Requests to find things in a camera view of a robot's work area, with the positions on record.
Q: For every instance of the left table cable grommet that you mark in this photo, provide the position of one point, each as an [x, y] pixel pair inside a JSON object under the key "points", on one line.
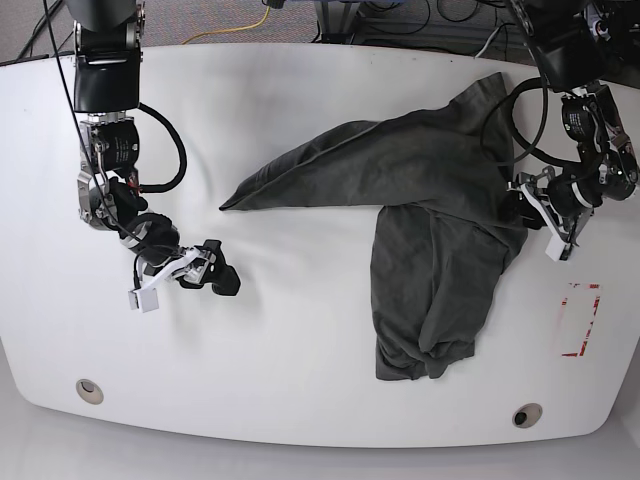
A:
{"points": [[89, 392]]}

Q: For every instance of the red tape rectangle marking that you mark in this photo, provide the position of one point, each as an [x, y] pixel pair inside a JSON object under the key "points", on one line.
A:
{"points": [[578, 313]]}

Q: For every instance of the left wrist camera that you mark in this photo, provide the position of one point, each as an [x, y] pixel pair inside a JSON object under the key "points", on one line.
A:
{"points": [[559, 250]]}

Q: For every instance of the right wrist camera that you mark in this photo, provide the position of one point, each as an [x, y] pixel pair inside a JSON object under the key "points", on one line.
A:
{"points": [[144, 300]]}

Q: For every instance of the dark grey t-shirt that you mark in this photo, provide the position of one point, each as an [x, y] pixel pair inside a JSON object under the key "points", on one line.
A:
{"points": [[444, 234]]}

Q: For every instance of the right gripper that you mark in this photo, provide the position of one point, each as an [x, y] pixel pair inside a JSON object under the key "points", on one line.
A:
{"points": [[192, 268]]}

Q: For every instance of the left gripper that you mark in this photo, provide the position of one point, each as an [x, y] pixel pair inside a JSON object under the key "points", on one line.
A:
{"points": [[547, 199]]}

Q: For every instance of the right table cable grommet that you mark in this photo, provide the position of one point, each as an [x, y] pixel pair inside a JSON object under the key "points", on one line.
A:
{"points": [[527, 415]]}

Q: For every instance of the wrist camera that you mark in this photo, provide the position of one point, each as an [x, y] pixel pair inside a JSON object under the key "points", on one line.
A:
{"points": [[559, 250], [144, 300]]}

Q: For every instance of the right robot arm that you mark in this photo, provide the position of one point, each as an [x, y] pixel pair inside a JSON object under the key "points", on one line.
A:
{"points": [[108, 56]]}

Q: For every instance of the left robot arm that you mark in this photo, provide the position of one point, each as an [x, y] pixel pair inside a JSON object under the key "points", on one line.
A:
{"points": [[570, 62]]}

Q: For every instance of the table cable grommet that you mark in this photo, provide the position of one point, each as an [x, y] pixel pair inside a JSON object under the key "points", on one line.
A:
{"points": [[89, 392], [527, 415]]}

